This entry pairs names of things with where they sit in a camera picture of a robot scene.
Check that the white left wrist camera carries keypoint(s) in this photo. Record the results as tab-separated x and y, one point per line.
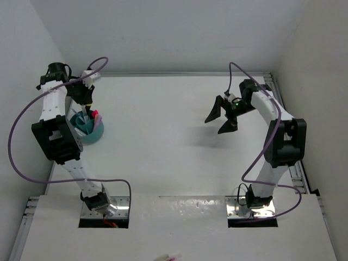
90	80

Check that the clear purple ballpoint pen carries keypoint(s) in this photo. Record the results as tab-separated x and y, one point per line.
78	115

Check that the yellow black highlighter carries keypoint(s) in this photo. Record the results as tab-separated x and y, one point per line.
87	109

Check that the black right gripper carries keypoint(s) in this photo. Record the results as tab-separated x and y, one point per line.
216	111

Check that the teal pen holder cup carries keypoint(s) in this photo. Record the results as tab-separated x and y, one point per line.
85	130

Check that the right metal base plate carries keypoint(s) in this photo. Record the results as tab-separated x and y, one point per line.
237	209

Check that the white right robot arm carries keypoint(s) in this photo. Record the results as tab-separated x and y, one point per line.
284	143

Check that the pink white object at edge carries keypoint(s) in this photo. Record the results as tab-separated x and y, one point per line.
167	257

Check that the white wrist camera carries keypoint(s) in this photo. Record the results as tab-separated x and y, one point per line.
231	98
90	80

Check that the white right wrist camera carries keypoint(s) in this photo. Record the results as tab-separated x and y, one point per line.
231	98

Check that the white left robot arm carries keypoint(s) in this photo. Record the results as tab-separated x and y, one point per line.
151	131

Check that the pink black highlighter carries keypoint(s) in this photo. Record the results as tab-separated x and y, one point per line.
94	113

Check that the purple highlighter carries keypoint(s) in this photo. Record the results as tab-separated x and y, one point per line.
98	119

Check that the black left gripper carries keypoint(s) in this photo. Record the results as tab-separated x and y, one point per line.
86	98

